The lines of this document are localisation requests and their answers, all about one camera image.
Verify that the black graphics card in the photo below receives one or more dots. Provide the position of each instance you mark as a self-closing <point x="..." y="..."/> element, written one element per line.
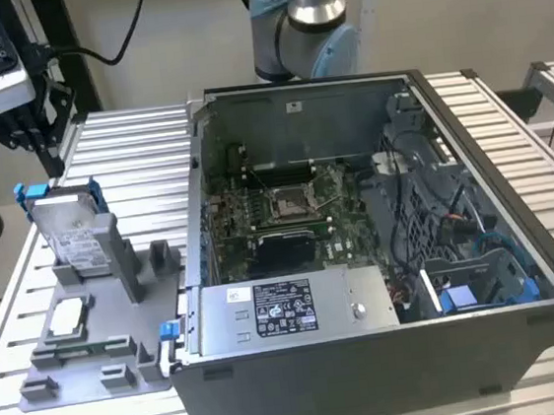
<point x="286" y="251"/>

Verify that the hard disk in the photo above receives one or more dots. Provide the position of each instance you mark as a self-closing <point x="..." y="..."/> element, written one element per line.
<point x="74" y="234"/>

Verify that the CPU socket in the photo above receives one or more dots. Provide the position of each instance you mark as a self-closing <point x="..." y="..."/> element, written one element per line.
<point x="288" y="201"/>

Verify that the grey parts rack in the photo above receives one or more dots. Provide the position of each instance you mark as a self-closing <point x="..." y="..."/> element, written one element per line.
<point x="106" y="324"/>

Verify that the black frame post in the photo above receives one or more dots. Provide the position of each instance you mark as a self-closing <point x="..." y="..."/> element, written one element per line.
<point x="65" y="26"/>

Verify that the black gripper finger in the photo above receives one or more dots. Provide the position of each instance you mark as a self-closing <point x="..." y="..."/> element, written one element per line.
<point x="50" y="159"/>
<point x="20" y="143"/>

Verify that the blue disk carrier in bay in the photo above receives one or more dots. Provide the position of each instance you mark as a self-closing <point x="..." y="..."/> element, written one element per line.
<point x="457" y="297"/>

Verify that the small blue bay tab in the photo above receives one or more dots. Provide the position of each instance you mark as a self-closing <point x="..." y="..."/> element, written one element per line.
<point x="531" y="290"/>

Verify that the silver power supply unit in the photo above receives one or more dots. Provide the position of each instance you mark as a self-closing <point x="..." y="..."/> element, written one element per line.
<point x="220" y="322"/>

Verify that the black RAM slot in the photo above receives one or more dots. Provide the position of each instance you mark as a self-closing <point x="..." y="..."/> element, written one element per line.
<point x="293" y="222"/>
<point x="278" y="170"/>

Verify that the silver CPU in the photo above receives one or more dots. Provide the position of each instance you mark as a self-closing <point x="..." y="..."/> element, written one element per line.
<point x="70" y="316"/>

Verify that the green motherboard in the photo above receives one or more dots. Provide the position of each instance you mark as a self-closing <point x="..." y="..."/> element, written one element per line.
<point x="350" y="239"/>

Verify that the blue case latch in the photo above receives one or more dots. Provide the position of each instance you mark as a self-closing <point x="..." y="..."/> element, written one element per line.
<point x="169" y="330"/>

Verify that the grey metal disk bay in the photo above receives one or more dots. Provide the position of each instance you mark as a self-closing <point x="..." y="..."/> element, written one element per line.
<point x="423" y="232"/>

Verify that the open dark PC case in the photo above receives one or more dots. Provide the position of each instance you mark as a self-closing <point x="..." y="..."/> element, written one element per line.
<point x="325" y="386"/>

